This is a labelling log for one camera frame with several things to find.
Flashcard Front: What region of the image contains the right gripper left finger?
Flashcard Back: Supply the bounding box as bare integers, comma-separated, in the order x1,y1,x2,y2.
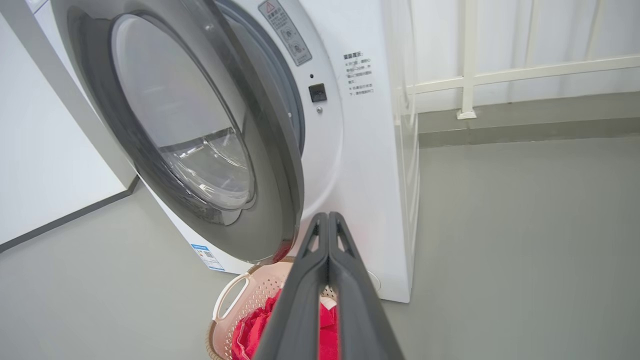
252,212,331,360

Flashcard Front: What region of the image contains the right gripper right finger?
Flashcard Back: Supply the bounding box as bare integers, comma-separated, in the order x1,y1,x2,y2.
327,212,406,360

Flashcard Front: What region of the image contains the red and white garment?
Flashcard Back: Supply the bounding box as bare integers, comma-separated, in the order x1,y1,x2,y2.
231,289,341,360

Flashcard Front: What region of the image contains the round black washer door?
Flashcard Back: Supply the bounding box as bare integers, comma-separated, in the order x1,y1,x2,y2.
50,0,306,265

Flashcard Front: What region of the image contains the cream laundry basket brown rim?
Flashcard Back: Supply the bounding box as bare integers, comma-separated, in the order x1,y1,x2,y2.
206,257,342,360

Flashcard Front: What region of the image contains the white front-load washing machine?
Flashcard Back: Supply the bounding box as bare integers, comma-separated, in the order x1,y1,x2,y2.
25,0,421,304

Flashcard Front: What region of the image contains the white metal railing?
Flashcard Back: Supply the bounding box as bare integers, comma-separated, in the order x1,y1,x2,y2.
405,0,640,121

